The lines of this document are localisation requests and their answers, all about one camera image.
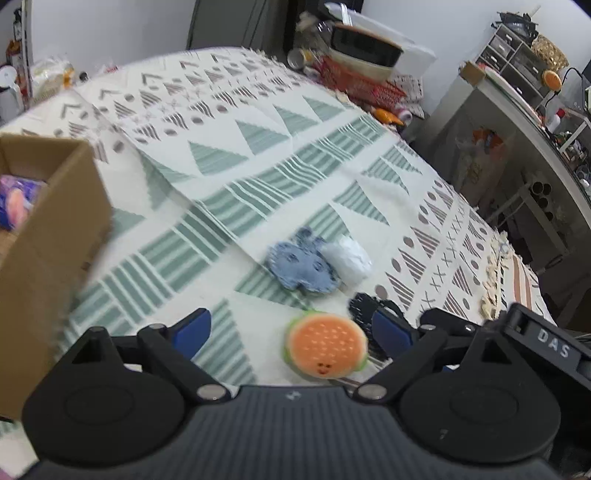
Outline black crumpled bag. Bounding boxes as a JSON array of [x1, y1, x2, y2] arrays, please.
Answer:
[[499, 10, 539, 40]]

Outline patterned tasselled blanket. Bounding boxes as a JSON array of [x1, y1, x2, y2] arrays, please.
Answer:
[[0, 46, 555, 388]]

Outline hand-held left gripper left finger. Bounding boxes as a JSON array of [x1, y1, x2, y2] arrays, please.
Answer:
[[51, 308, 232, 405]]

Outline wicker basket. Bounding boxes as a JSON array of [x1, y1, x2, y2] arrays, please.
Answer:
[[531, 34, 570, 72]]

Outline black and cream bowl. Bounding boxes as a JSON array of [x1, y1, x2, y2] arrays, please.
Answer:
[[330, 23, 403, 70]]

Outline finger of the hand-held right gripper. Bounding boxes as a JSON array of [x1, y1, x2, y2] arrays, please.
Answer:
[[418, 308, 506, 334]]

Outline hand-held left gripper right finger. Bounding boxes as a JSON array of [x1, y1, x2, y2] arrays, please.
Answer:
[[355, 309, 534, 401]]

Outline black cloth with white patch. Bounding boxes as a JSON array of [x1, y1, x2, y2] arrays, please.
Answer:
[[347, 292, 407, 361]]

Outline orange hamburger plush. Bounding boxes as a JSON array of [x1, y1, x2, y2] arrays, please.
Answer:
[[284, 310, 370, 380]]

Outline red plastic basket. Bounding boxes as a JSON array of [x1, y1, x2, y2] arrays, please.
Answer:
[[316, 55, 407, 109]]

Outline blue elephant plush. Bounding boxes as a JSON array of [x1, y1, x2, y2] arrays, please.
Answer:
[[267, 227, 342, 296]]

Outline purple tissue packet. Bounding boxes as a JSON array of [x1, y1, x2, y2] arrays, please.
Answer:
[[0, 174, 49, 232]]

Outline white crumpled cloth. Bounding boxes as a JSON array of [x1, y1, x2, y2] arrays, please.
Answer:
[[321, 235, 374, 284]]

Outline white desk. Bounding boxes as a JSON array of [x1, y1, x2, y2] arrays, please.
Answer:
[[459, 60, 591, 261]]

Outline brown cardboard box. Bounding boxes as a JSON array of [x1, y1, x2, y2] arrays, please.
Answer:
[[0, 133, 114, 421]]

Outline white kettle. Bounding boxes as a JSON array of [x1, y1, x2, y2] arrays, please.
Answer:
[[0, 65, 23, 123]]

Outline grey drawer organizer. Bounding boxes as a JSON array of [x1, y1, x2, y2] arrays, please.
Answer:
[[475, 23, 555, 100]]

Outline white food bags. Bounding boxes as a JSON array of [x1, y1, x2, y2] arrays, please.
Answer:
[[30, 55, 77, 93]]

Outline black flat panel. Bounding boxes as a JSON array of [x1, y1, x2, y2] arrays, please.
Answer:
[[187, 0, 305, 51]]

